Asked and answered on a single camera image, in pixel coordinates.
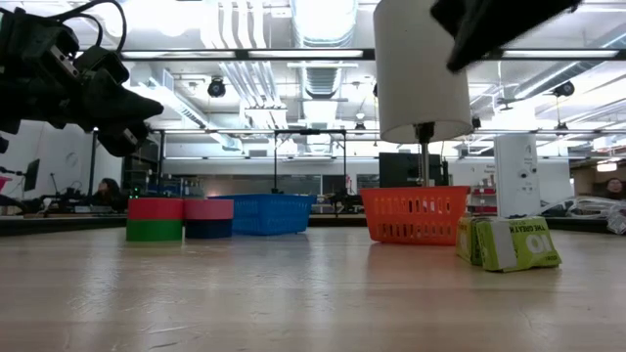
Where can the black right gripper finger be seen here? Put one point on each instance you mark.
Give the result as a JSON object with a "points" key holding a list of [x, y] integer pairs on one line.
{"points": [[474, 44]]}

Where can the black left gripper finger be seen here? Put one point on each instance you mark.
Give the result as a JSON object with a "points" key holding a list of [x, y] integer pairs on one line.
{"points": [[127, 100], [122, 117]]}

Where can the red tape roll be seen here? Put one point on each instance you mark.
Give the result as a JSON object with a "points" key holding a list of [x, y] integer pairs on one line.
{"points": [[155, 209]]}

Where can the green tape roll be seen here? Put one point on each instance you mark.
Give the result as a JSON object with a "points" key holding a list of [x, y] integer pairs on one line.
{"points": [[154, 231]]}

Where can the pink tape roll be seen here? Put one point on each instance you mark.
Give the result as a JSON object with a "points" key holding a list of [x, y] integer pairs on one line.
{"points": [[209, 210]]}

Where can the dark blue tape roll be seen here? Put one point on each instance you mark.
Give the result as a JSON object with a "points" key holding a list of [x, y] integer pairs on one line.
{"points": [[209, 229]]}

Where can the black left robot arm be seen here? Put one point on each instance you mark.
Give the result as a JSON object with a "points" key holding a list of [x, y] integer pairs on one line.
{"points": [[7, 73]]}

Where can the person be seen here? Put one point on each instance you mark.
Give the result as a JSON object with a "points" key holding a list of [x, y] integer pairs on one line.
{"points": [[107, 193], [614, 188]]}

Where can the table lamp white shade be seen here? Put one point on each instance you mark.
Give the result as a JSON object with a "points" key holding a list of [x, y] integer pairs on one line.
{"points": [[411, 88]]}

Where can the small black monitor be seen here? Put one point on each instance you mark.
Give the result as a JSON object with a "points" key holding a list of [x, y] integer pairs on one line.
{"points": [[31, 175]]}

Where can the black ceiling spotlight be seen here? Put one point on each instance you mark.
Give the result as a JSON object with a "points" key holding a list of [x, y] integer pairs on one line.
{"points": [[565, 89], [216, 88]]}

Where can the white box device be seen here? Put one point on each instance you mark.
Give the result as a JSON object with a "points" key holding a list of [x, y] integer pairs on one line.
{"points": [[516, 166]]}

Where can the black background monitor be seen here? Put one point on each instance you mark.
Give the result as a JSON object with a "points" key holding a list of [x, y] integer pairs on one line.
{"points": [[401, 168]]}

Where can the orange plastic basket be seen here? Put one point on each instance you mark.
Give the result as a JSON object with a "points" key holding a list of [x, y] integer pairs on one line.
{"points": [[391, 193]]}

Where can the blue plastic basket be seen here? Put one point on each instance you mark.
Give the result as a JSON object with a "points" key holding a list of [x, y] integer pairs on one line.
{"points": [[271, 215]]}

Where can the black aluminium table frame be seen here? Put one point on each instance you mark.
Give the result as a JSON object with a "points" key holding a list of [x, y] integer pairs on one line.
{"points": [[63, 225]]}

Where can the black background rig frame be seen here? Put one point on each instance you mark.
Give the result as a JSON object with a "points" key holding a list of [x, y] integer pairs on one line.
{"points": [[309, 132]]}

